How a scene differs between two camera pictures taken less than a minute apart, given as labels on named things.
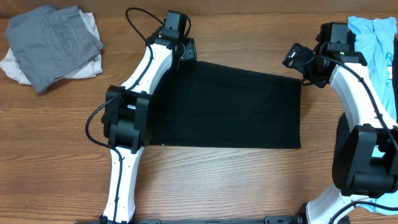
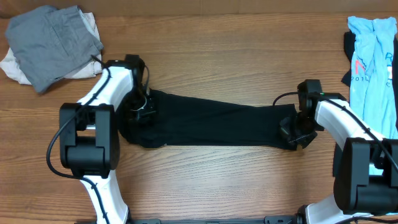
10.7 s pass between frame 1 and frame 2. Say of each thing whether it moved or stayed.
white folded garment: stayed
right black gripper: moved
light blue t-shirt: stayed
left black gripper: moved
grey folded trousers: stayed
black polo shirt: moved
